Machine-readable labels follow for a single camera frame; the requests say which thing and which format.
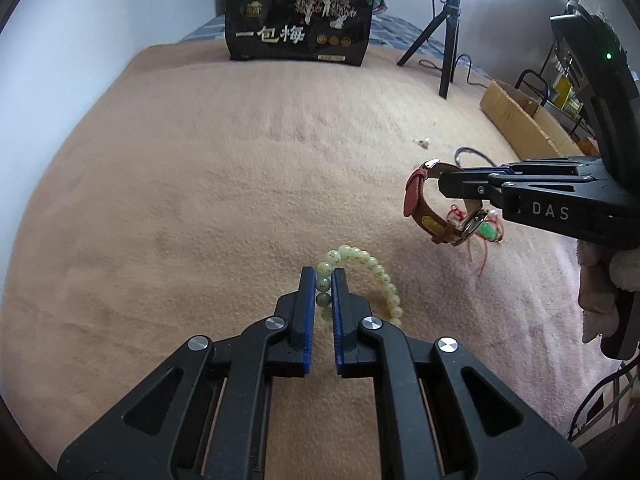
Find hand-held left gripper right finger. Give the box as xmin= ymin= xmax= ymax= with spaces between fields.
xmin=330 ymin=267 xmax=586 ymax=480

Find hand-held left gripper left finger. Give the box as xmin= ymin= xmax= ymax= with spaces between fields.
xmin=57 ymin=266 xmax=316 ymax=480

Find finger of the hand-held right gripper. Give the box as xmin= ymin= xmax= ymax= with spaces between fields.
xmin=439 ymin=166 xmax=621 ymax=209
xmin=457 ymin=157 xmax=608 ymax=176

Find red strap wristwatch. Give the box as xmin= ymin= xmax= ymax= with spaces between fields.
xmin=404 ymin=159 xmax=488 ymax=247

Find jade pendant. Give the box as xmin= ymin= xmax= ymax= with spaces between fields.
xmin=447 ymin=204 xmax=505 ymax=279

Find cardboard box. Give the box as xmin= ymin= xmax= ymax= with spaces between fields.
xmin=480 ymin=80 xmax=586 ymax=160

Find pale green bead bracelet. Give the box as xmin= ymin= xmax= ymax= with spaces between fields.
xmin=316 ymin=244 xmax=405 ymax=333

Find person's right hand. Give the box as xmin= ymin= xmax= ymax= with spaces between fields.
xmin=577 ymin=239 xmax=623 ymax=345

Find yellow boxes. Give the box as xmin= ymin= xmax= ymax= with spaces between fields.
xmin=550 ymin=67 xmax=583 ymax=116

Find black metal clothes rack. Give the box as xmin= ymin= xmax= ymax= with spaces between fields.
xmin=515 ymin=40 xmax=601 ymax=148

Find black tripod stand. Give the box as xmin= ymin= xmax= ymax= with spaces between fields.
xmin=397 ymin=0 xmax=463 ymax=99

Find beige blanket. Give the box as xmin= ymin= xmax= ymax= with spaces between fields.
xmin=0 ymin=42 xmax=621 ymax=480

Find black printed bag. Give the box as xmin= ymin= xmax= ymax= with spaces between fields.
xmin=223 ymin=0 xmax=377 ymax=67

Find thin grey cord loop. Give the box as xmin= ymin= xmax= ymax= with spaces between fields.
xmin=455 ymin=146 xmax=496 ymax=167

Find black ring light cable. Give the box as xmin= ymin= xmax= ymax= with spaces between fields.
xmin=419 ymin=55 xmax=496 ymax=91

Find black floor cable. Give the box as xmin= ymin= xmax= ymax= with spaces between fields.
xmin=570 ymin=355 xmax=640 ymax=448

